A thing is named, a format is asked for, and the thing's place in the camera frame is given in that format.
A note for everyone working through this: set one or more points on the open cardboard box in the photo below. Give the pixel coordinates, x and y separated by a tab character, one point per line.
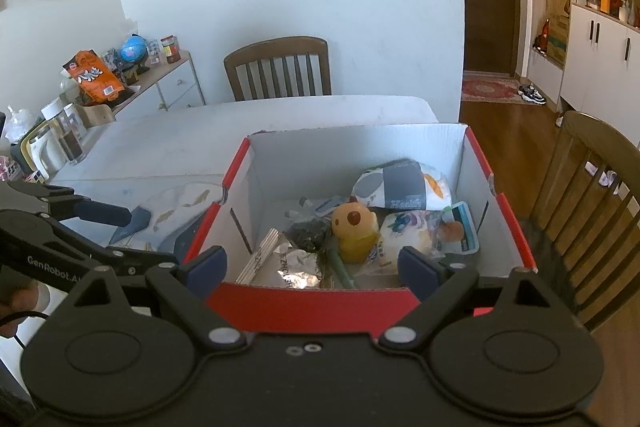
97	114

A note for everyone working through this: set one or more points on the mint green pen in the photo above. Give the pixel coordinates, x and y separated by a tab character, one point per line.
342	269

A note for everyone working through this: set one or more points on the low grey cabinet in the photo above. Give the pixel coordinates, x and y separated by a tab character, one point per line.
545	77

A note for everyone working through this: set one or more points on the bundle of wooden sticks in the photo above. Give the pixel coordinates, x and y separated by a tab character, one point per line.
260	254

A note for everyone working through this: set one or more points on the crumpled clear plastic bag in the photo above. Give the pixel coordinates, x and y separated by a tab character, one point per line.
17	122

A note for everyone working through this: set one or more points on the brown wooden chair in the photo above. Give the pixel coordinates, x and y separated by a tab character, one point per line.
590	132
277	47

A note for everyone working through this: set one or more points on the clear bag of dark bits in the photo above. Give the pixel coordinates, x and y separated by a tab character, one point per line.
310	233

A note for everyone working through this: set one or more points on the orange snack bag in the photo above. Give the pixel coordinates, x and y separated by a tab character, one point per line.
95	79

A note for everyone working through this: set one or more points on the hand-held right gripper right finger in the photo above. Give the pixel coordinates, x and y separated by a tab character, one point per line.
417	272

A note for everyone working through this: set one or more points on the white sneaker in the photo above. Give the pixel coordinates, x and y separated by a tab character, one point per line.
560	120

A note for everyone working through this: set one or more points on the orange bottle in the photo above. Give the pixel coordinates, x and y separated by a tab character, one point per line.
605	3

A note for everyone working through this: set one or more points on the red cardboard box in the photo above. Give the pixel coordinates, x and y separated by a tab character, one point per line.
350	152

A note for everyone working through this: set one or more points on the dark sneaker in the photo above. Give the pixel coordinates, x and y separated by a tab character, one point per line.
525	92
537	97

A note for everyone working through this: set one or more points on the pink plastic bag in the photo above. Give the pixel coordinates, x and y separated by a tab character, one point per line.
7	168

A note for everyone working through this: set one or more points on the white kettle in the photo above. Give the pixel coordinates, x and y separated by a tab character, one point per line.
47	157

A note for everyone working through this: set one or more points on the white stone desktop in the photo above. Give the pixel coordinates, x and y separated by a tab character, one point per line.
300	112

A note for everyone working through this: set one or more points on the blue and white packet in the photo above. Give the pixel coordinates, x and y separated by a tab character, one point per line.
465	227

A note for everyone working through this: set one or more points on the blue globe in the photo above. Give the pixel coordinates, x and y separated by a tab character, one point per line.
132	49

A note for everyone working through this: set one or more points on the person's left hand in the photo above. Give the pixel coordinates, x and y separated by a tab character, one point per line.
15	302

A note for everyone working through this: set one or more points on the glass jar with white lid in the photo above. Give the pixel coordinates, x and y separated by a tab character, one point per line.
70	142

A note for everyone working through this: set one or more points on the white plastic bag orange print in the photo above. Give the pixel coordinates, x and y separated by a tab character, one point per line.
395	187

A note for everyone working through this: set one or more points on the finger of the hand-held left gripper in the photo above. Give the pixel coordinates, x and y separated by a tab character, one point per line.
105	213
140	257

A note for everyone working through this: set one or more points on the yellow rimmed dark tray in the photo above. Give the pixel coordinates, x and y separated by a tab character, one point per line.
20	157

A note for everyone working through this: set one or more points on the red patterned rug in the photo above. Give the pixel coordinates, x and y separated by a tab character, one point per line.
487	88

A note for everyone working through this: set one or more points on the yellow plush toy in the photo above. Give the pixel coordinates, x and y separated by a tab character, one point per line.
352	232

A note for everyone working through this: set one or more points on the clear bread packet blue print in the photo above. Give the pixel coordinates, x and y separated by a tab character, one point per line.
400	237

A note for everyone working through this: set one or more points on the white sideboard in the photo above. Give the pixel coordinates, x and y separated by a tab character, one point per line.
175	92

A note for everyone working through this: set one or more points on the silver foil packet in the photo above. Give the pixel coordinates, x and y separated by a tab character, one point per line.
295	272

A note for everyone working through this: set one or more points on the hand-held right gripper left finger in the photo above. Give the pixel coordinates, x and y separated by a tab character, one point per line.
207	269

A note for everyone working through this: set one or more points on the fish print glass turntable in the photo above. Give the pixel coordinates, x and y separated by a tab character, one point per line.
170	207

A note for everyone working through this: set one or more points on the red lid jar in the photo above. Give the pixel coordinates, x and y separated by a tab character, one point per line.
171	51

